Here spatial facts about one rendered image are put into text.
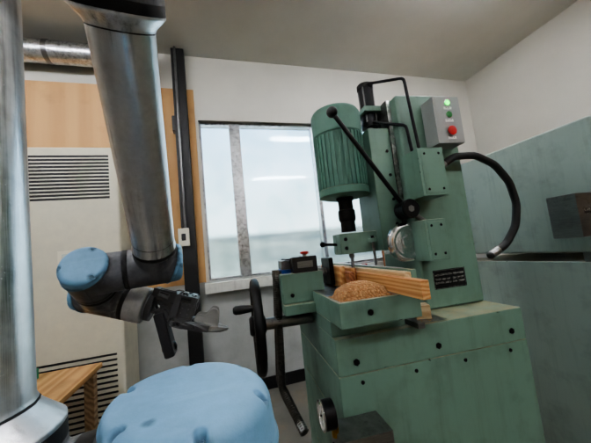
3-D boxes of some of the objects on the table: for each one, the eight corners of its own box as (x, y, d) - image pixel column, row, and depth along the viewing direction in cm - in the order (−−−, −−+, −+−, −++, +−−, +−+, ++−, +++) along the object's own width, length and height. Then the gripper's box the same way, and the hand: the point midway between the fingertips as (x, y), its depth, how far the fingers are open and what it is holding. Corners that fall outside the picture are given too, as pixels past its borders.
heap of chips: (328, 296, 72) (326, 282, 73) (376, 289, 75) (375, 276, 76) (340, 302, 64) (339, 286, 64) (394, 294, 66) (392, 279, 67)
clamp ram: (307, 285, 97) (304, 259, 97) (327, 282, 98) (324, 257, 99) (313, 287, 88) (310, 259, 89) (335, 285, 89) (332, 257, 90)
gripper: (149, 288, 67) (234, 307, 71) (159, 285, 76) (235, 301, 79) (137, 323, 66) (225, 341, 69) (149, 315, 75) (226, 331, 78)
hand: (222, 330), depth 74 cm, fingers closed
